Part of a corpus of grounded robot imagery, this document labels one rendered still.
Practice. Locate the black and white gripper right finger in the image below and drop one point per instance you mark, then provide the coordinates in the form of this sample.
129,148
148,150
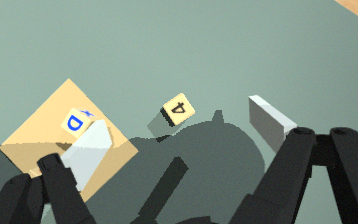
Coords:
278,196

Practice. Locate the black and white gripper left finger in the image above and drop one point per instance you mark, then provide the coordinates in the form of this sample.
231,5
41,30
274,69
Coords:
55,185

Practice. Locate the tan square mat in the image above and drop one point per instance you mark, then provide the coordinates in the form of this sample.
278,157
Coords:
41,135

